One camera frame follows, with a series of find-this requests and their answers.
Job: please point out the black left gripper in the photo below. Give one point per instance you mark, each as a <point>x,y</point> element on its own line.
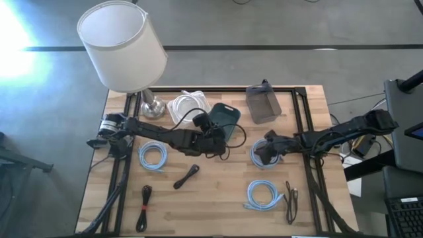
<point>198,142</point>

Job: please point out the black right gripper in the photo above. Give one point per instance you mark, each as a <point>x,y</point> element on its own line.
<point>288,145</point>

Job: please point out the dark teal plastic bin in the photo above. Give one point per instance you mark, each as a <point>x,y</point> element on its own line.
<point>228,115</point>

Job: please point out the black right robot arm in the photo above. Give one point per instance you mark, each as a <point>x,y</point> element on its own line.
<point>347,130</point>

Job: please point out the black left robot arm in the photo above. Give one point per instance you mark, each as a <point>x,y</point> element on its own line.
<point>148,129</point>

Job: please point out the grey translucent plastic bin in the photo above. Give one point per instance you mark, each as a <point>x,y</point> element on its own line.
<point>262,105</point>

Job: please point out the white translucent plastic bin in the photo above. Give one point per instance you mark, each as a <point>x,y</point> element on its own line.
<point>172,115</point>

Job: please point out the white paper sheet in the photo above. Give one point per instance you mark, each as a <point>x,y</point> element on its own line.
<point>353,178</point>

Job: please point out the black power box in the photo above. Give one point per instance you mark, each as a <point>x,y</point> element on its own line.
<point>363,145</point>

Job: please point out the black desk leg bar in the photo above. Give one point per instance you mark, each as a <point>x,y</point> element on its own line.
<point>367,167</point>

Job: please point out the grey side desk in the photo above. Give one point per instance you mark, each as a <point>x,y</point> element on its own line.
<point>403,132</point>

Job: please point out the white shade silver table lamp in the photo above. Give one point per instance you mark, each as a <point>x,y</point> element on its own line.
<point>122,46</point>

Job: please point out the blue-screen tablet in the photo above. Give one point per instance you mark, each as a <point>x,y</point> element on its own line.
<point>416,132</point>

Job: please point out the black keyboard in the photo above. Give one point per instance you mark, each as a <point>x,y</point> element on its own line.
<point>406,218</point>

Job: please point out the black monitor pole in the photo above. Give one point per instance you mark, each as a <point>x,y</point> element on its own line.
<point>411,82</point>

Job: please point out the black floor stand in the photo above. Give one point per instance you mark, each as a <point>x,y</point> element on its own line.
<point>23,162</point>

